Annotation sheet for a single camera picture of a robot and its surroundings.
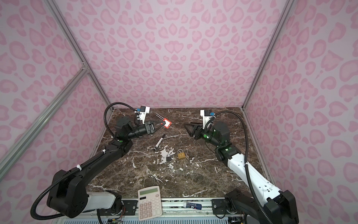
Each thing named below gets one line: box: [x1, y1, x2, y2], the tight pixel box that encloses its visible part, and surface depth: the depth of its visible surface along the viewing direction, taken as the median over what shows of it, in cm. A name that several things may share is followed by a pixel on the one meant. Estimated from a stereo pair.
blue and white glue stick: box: [185, 202, 202, 210], surface depth 74 cm
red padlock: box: [162, 117, 173, 129], surface depth 72 cm
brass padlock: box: [177, 152, 186, 160], surface depth 93 cm
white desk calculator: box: [137, 185, 163, 221], surface depth 75 cm
